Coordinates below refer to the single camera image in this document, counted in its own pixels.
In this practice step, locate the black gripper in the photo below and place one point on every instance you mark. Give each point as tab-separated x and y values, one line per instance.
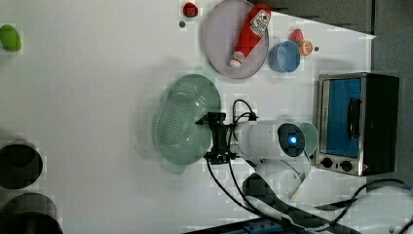
221	133

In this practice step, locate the green plastic strainer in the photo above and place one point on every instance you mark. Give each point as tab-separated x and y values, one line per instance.
177	137

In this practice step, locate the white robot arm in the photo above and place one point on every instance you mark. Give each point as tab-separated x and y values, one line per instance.
277	153

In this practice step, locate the green cup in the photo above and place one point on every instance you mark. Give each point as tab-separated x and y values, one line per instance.
311	138

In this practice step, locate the blue bowl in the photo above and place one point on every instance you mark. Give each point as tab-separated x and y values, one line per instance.
284	57

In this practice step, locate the grey round plate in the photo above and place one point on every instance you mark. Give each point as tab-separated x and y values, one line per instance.
221	33

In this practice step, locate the red ketchup bottle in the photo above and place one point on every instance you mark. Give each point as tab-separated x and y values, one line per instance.
253	29

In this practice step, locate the small red strawberry toy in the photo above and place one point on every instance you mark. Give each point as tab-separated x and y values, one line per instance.
190	10

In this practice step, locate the orange slice toy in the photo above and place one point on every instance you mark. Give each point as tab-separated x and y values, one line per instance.
306	48

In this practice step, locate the silver black toaster oven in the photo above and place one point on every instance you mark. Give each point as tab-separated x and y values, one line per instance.
357	123

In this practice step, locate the black cylinder lower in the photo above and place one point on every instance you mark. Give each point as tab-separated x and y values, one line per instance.
30	213

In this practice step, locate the green pepper toy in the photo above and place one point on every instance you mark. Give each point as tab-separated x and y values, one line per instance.
10	38

